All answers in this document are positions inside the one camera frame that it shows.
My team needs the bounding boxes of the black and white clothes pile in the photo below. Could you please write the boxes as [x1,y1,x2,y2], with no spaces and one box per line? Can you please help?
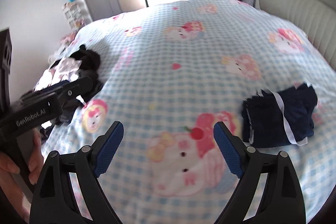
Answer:
[33,44,103,138]

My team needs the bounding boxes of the white shelf rack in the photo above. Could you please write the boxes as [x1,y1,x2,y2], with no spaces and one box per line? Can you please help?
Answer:
[63,1,91,31]

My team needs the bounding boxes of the folded navy striped clothes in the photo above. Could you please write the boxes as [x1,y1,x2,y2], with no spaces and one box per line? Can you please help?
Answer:
[241,83,318,148]

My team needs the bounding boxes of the blue checkered cartoon blanket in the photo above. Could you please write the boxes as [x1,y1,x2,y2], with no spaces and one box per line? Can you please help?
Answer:
[42,0,335,223]

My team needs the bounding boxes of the person's left hand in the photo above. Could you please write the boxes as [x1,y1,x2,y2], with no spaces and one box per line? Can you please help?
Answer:
[1,128,44,221]

